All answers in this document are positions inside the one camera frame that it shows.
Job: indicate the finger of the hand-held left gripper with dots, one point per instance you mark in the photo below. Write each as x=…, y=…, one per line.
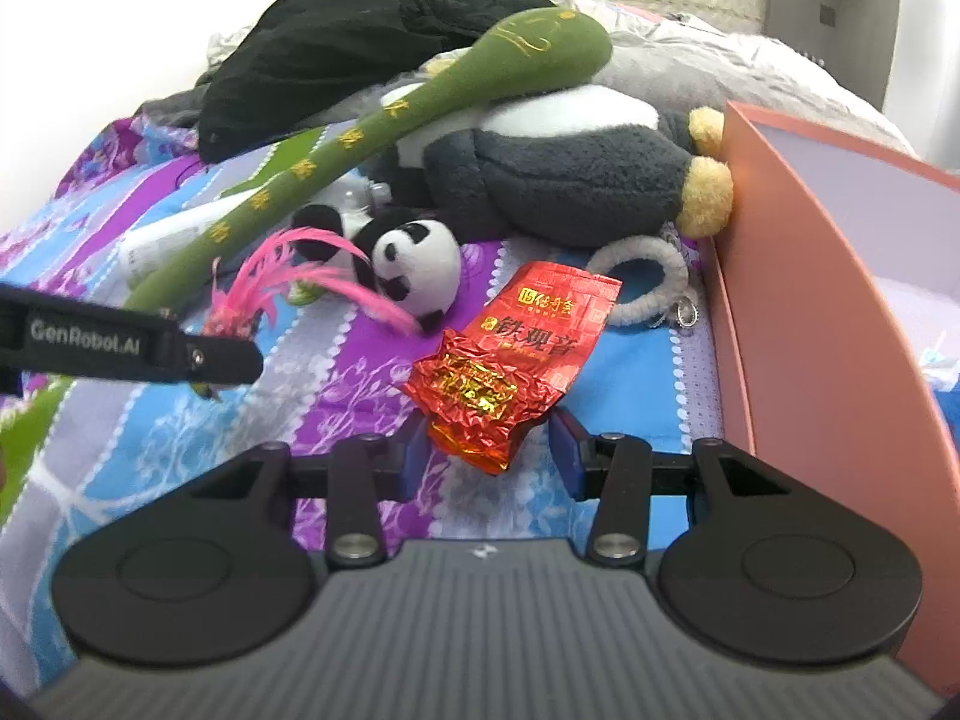
x=135, y=349

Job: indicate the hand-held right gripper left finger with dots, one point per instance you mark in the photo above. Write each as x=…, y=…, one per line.
x=415, y=457

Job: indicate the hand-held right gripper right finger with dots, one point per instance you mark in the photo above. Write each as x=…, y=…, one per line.
x=566, y=457

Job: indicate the red tea packet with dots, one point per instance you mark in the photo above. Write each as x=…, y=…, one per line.
x=510, y=345

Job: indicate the pink feather toy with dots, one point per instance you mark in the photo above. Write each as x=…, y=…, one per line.
x=285, y=262

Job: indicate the pink cardboard box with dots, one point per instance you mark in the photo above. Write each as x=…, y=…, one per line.
x=810, y=300

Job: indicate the blue face mask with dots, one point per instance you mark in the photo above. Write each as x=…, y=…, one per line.
x=942, y=369

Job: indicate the floral printed bedsheet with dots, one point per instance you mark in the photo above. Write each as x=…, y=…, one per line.
x=637, y=367

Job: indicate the white tube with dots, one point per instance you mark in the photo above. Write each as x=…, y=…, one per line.
x=172, y=234

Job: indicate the small panda plush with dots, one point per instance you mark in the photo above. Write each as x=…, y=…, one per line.
x=412, y=255

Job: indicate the large dark grey plush toy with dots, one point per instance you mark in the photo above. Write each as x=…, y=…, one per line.
x=570, y=172

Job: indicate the black clothing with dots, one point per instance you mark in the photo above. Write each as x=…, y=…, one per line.
x=322, y=52

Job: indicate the light grey plush cushion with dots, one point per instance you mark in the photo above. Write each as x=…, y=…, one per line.
x=645, y=76

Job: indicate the grey white duvet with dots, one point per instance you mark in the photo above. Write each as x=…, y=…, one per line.
x=750, y=67

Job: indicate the grey wall socket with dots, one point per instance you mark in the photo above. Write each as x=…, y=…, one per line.
x=827, y=13

